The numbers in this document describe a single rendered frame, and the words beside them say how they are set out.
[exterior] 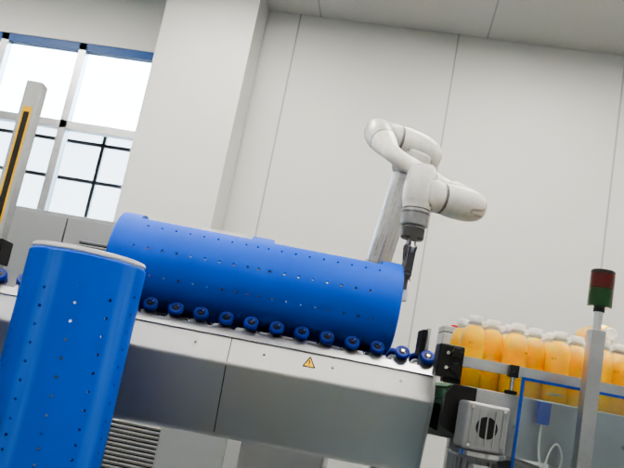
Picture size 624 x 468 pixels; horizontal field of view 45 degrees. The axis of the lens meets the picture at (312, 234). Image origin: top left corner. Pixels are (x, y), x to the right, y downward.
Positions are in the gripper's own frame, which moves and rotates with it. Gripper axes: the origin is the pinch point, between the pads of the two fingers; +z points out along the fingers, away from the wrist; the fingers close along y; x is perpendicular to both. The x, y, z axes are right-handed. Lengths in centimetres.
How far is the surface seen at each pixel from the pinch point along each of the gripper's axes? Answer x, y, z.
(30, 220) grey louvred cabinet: 180, 161, -22
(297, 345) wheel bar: 29.4, -13.5, 23.7
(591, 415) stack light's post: -47, -40, 28
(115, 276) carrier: 75, -57, 17
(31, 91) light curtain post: 141, 28, -50
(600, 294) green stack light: -45, -41, -3
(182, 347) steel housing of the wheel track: 62, -15, 30
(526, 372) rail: -34.7, -22.7, 19.5
